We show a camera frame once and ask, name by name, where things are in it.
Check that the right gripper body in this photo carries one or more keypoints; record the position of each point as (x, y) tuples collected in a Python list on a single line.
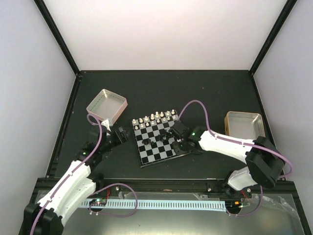
[(182, 149)]

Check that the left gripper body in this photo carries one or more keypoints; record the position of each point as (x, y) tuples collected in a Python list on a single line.
[(115, 142)]

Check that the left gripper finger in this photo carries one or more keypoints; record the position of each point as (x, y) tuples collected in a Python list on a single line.
[(120, 138), (126, 133)]

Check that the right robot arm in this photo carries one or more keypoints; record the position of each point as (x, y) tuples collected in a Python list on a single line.
[(263, 166)]

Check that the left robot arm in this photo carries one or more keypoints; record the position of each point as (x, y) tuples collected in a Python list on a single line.
[(50, 214)]

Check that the black pieces left cluster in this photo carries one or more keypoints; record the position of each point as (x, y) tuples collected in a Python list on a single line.
[(148, 142)]

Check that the left circuit board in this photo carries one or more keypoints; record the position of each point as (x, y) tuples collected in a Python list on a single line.
[(98, 202)]

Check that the pink square tin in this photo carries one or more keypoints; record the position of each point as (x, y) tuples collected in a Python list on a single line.
[(107, 106)]

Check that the black white chessboard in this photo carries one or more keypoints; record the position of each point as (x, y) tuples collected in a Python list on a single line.
[(155, 139)]

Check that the gold rectangular tin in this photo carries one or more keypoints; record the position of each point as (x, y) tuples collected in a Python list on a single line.
[(244, 125)]

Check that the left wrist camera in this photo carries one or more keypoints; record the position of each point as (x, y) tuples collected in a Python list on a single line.
[(106, 124)]

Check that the black aluminium rail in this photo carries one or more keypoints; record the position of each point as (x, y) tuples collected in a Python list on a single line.
[(214, 188)]

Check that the white cable duct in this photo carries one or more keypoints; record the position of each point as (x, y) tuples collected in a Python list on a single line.
[(191, 205)]

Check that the black frame post left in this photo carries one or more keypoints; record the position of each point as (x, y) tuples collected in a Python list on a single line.
[(42, 7)]

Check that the black frame post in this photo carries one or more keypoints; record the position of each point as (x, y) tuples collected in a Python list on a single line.
[(42, 7), (281, 19)]

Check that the black frame post right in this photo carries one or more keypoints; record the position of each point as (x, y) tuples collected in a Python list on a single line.
[(281, 19)]

